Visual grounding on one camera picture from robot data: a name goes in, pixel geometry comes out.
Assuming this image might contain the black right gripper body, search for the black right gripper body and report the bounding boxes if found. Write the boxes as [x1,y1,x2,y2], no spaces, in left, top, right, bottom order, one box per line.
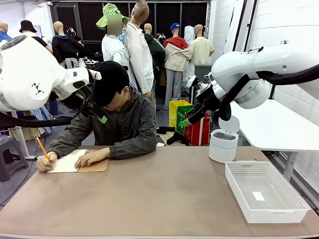
[199,86,221,113]

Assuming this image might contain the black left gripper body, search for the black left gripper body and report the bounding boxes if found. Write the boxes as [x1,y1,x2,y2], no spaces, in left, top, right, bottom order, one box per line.
[65,86,97,113]

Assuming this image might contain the spiral notebook brown cover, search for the spiral notebook brown cover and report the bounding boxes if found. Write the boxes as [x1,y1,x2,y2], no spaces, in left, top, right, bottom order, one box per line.
[47,148,110,173]

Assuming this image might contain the yellow pencil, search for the yellow pencil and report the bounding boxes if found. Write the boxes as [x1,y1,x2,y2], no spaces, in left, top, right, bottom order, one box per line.
[35,136,50,161]

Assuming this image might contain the person's left forearm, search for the person's left forearm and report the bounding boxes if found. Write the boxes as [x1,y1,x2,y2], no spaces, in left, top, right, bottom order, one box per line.
[109,140,157,160]

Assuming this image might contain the person's right forearm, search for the person's right forearm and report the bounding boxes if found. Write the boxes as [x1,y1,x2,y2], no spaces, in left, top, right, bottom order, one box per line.
[48,135,80,157]

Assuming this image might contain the person's left hand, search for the person's left hand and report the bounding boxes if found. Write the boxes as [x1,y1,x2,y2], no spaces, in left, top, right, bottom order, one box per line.
[74,147,111,170]

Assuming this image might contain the person's right hand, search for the person's right hand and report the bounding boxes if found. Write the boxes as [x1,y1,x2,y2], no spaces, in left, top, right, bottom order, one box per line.
[36,152,58,172]

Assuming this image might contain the green recycling bag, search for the green recycling bag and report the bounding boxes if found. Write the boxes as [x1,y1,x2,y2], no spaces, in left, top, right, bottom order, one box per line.
[176,105,197,137]

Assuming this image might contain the red recycling bag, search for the red recycling bag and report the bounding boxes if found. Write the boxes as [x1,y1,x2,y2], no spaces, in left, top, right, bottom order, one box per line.
[183,112,211,146]

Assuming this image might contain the yellow recycling bag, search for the yellow recycling bag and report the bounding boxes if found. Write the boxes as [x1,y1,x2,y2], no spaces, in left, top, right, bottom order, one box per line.
[168,100,192,128]

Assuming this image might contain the black cross-shaped stand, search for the black cross-shaped stand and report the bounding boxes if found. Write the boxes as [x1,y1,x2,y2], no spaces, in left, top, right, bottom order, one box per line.
[157,125,190,146]

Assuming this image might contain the person's head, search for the person's head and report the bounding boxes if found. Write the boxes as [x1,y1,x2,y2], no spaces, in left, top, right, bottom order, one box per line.
[103,86,132,112]

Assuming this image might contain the grey cabinet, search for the grey cabinet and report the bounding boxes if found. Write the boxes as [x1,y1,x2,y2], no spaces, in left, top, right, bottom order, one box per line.
[194,64,212,83]

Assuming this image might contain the black cap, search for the black cap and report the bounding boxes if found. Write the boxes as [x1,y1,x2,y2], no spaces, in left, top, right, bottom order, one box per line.
[91,61,130,107]

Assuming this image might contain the seated person in grey jacket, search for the seated person in grey jacket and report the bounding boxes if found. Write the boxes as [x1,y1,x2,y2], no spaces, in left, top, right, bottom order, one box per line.
[58,86,158,150]

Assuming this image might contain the blue cloth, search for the blue cloth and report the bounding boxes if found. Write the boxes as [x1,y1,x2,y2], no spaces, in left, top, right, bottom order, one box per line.
[32,106,56,135]

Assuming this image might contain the white lidded trash bin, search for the white lidded trash bin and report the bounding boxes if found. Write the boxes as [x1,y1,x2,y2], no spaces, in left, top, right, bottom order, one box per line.
[208,115,240,164]

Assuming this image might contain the mannequin in cream shirt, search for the mannequin in cream shirt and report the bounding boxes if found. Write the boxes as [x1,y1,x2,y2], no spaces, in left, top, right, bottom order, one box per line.
[190,24,215,66]

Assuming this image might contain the mannequin in black sweater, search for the mannequin in black sweater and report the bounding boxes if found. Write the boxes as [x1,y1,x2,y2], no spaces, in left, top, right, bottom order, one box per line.
[51,21,88,64]

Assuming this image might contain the mannequin blue cap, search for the mannequin blue cap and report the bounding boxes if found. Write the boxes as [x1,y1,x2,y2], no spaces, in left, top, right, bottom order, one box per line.
[163,22,193,111]

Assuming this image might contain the mannequin green checkered hat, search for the mannequin green checkered hat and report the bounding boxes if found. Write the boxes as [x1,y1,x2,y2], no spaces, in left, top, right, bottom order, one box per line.
[96,2,138,92]

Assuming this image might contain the beige cloth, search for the beige cloth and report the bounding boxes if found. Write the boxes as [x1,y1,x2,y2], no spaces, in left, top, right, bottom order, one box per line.
[9,111,42,142]

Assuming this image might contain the white oval appliance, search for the white oval appliance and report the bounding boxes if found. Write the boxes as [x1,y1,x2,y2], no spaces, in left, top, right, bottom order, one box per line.
[184,25,196,47]

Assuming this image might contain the tall mannequin white coat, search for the tall mannequin white coat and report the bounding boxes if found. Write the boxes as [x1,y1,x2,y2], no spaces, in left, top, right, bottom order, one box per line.
[124,0,156,100]

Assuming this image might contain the mannequin dark green jacket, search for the mannequin dark green jacket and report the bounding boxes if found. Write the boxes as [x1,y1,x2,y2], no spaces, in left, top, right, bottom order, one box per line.
[144,23,166,87]

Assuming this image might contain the large white table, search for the large white table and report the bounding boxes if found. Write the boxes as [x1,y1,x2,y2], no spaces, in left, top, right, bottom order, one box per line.
[230,98,319,182]

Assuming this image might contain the grey plastic stool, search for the grey plastic stool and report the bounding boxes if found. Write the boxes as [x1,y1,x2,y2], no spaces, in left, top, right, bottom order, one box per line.
[0,134,29,182]

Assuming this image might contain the mannequin black bucket hat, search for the mannequin black bucket hat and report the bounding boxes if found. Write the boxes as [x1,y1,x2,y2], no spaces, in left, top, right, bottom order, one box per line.
[19,20,53,54]

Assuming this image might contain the mannequin in blue shirt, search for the mannequin in blue shirt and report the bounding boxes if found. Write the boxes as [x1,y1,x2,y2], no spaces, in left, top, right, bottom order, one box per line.
[0,21,13,43]

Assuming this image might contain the white label sticker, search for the white label sticker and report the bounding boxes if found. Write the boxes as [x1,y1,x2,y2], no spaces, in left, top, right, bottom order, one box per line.
[251,191,266,202]

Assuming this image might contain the white perforated plastic basket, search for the white perforated plastic basket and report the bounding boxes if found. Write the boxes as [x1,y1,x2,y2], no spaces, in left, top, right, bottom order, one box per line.
[225,160,312,224]

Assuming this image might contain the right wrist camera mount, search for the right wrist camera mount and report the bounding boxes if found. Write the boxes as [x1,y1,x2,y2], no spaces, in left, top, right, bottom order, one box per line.
[186,74,209,97]

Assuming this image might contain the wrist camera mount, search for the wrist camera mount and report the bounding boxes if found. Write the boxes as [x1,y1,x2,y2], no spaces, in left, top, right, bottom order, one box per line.
[87,69,102,81]
[186,74,209,97]

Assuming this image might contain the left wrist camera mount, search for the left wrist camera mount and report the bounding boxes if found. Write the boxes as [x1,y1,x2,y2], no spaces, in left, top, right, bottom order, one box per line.
[87,69,102,81]

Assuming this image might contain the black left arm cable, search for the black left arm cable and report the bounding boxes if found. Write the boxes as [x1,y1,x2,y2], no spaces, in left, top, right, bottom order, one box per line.
[0,96,88,129]

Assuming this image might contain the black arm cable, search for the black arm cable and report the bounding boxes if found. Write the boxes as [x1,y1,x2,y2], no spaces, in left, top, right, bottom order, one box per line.
[218,64,319,122]
[0,96,88,129]

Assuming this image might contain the white desk frame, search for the white desk frame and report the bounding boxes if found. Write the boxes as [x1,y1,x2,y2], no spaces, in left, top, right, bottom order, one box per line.
[9,111,48,160]

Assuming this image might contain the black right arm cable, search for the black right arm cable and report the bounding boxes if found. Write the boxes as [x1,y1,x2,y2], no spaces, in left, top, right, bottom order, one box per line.
[218,64,319,122]

